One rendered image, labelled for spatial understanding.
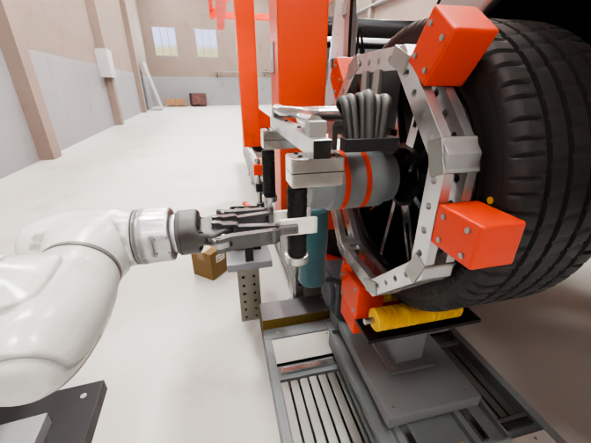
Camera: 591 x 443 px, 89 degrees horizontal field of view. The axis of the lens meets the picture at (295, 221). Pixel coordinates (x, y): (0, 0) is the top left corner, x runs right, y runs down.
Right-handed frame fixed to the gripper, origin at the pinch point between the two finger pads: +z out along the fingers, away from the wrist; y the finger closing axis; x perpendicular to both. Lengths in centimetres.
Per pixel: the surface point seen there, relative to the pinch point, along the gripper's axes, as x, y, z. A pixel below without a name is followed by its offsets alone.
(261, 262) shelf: -38, -49, -2
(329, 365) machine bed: -76, -30, 20
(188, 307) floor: -83, -86, -37
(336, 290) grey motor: -46, -36, 24
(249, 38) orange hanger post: 60, -249, 19
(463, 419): -66, 5, 49
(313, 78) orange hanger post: 25, -56, 19
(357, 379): -69, -16, 25
